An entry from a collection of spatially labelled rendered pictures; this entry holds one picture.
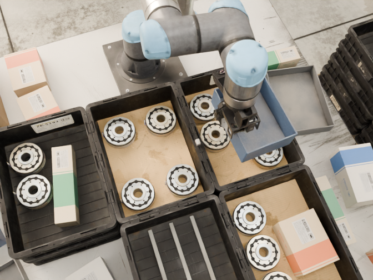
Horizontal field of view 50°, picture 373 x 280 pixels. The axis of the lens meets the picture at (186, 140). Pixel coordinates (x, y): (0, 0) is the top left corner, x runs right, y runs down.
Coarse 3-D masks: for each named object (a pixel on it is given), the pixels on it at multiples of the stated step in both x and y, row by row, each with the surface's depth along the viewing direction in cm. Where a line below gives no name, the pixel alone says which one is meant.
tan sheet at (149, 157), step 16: (128, 112) 138; (144, 112) 138; (144, 128) 136; (176, 128) 136; (144, 144) 134; (160, 144) 134; (176, 144) 134; (112, 160) 131; (128, 160) 131; (144, 160) 132; (160, 160) 132; (176, 160) 132; (192, 160) 132; (128, 176) 129; (144, 176) 129; (160, 176) 130; (160, 192) 128
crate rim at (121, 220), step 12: (168, 84) 131; (120, 96) 129; (132, 96) 129; (180, 108) 128; (96, 132) 124; (192, 132) 125; (96, 144) 122; (204, 168) 122; (108, 180) 118; (204, 192) 118; (168, 204) 116; (180, 204) 117; (120, 216) 114; (132, 216) 114; (144, 216) 115
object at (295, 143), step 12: (204, 72) 134; (180, 96) 130; (192, 120) 127; (204, 156) 123; (300, 156) 124; (276, 168) 122; (288, 168) 123; (216, 180) 120; (240, 180) 120; (252, 180) 120
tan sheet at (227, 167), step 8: (192, 96) 142; (200, 128) 137; (216, 136) 136; (232, 144) 135; (208, 152) 134; (224, 152) 134; (232, 152) 134; (216, 160) 133; (224, 160) 133; (232, 160) 133; (216, 168) 132; (224, 168) 132; (232, 168) 132; (240, 168) 132; (248, 168) 132; (256, 168) 133; (272, 168) 133; (216, 176) 131; (224, 176) 131; (232, 176) 131; (240, 176) 131; (248, 176) 131; (224, 184) 130
